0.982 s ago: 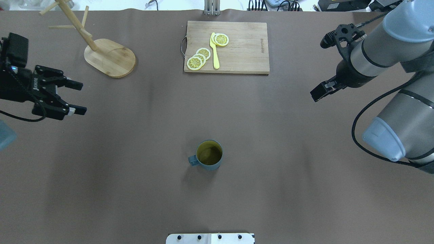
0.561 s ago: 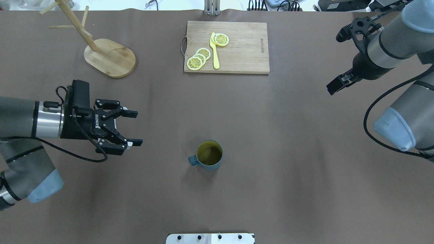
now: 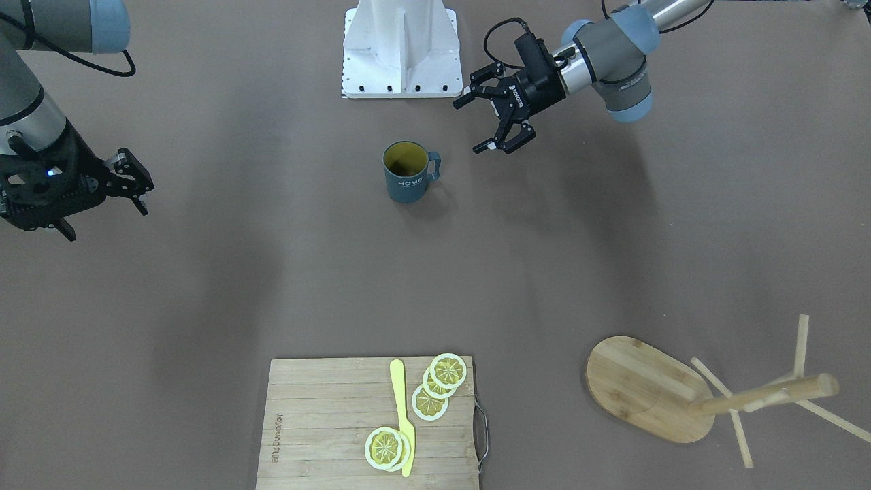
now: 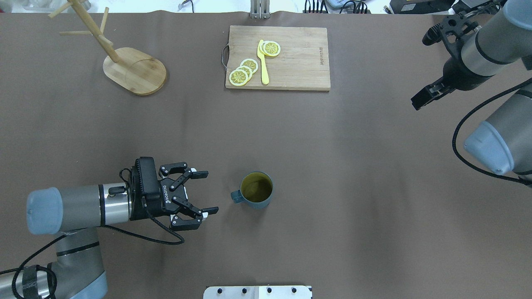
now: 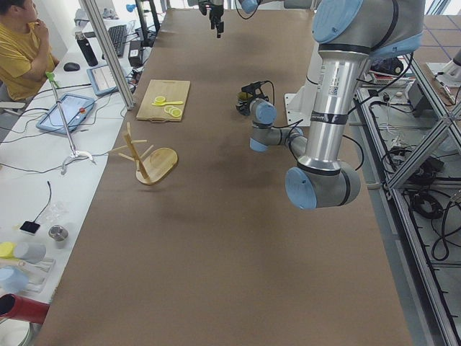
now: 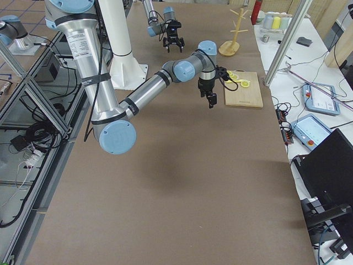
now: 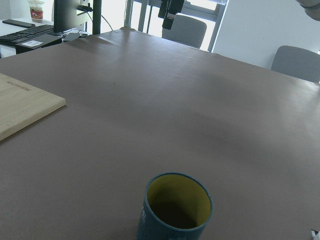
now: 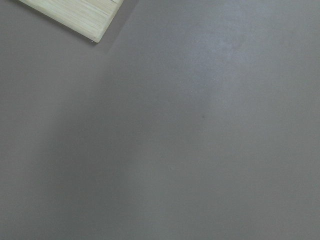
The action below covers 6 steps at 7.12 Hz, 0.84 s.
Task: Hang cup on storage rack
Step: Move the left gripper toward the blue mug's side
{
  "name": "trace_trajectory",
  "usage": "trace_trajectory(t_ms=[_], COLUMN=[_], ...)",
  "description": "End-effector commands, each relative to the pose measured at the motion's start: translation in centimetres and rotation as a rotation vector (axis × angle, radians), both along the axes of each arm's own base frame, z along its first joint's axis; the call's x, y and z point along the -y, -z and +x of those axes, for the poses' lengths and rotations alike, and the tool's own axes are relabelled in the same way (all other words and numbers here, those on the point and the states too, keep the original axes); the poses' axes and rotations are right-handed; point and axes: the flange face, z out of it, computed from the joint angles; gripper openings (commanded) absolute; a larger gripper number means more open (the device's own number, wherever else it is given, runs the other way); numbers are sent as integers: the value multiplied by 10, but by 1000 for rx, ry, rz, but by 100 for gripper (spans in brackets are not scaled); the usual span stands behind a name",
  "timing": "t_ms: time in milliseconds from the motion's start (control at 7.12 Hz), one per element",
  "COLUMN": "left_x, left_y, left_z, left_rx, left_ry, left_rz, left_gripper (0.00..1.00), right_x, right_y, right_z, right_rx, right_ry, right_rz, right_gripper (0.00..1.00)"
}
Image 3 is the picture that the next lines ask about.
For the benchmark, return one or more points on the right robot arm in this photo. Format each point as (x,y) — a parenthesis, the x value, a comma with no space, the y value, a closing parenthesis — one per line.
(95,34)

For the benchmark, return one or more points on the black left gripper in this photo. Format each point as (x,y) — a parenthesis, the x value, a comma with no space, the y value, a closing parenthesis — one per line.
(535,91)

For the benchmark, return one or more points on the lemon slice near handle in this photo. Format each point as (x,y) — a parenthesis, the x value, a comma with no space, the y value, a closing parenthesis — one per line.
(448,370)

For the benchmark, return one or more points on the blue mug yellow inside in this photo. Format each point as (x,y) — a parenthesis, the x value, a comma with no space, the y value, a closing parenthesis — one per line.
(408,170)

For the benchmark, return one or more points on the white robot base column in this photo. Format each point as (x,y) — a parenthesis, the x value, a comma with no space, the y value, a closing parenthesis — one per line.
(401,49)

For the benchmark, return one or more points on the wooden cup storage rack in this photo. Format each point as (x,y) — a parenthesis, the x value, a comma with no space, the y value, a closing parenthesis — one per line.
(651,390)

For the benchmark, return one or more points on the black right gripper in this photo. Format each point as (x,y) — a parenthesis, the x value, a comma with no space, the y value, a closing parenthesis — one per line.
(84,165)

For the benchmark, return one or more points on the lemon slice under knife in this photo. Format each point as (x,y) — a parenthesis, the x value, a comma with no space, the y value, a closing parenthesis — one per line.
(387,449)

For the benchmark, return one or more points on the wooden cutting board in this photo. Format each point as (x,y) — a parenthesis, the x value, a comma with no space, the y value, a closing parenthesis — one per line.
(319,413)

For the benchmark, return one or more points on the yellow plastic knife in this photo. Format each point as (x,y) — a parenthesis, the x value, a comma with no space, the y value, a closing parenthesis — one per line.
(398,381)

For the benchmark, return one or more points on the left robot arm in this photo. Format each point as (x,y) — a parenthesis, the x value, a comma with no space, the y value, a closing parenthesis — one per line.
(610,56)

